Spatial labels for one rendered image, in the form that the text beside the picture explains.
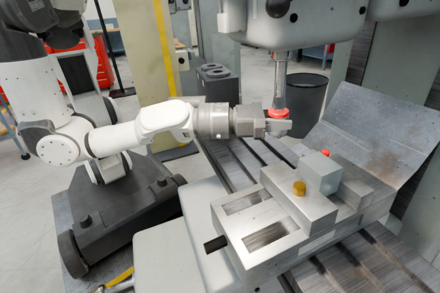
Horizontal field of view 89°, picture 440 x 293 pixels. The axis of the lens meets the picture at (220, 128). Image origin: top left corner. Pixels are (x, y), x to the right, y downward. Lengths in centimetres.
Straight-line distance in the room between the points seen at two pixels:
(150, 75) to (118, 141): 165
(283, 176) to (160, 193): 78
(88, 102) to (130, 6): 127
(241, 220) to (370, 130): 50
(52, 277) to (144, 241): 118
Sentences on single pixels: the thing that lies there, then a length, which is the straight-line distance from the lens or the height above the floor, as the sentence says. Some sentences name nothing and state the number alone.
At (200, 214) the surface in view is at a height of 89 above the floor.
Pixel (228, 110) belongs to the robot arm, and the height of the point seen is 118.
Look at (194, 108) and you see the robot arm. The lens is 53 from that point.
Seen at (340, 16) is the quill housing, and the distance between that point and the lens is 43.
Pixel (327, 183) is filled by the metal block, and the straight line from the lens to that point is 46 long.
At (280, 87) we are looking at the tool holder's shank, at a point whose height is 122.
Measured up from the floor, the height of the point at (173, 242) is 77.
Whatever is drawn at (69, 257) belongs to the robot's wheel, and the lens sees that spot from 116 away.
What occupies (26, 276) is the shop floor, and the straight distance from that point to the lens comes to 203.
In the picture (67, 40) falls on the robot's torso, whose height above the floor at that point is 131.
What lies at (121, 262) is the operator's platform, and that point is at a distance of 125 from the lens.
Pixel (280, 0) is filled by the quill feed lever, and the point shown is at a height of 138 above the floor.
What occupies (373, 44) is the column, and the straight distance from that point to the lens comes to 82.
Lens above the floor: 138
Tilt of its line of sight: 29 degrees down
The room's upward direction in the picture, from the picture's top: 4 degrees counter-clockwise
